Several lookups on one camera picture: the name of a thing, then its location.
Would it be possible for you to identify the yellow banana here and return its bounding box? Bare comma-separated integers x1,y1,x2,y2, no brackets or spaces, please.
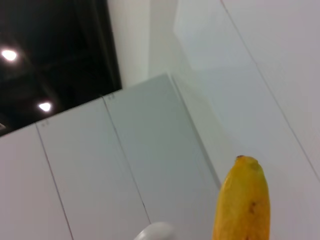
211,154,272,240

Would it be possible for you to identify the round ceiling light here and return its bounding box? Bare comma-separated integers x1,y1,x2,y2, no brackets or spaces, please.
1,48,18,62
38,101,53,112

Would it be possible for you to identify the white rounded plastic housing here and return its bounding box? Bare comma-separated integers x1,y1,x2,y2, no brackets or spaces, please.
133,221,176,240

